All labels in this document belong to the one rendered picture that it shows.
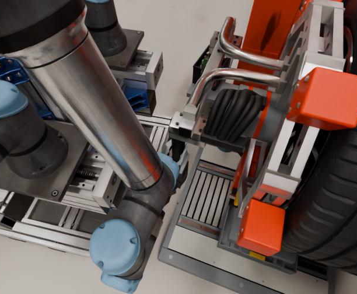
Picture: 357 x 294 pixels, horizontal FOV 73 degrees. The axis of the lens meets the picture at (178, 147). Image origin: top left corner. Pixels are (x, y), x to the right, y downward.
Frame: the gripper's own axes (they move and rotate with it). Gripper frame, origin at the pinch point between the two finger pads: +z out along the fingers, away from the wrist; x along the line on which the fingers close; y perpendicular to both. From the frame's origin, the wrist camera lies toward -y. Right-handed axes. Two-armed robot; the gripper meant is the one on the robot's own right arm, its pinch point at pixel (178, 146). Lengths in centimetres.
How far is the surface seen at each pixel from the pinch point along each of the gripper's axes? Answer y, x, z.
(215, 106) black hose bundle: 20.0, -7.8, -0.6
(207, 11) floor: -83, 45, 217
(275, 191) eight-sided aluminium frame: 11.8, -23.3, -10.1
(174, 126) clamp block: 11.9, 0.3, -2.2
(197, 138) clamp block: 10.3, -5.4, -2.5
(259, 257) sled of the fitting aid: -65, -42, -5
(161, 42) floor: -83, 71, 152
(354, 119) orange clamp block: 30.3, -27.1, -5.7
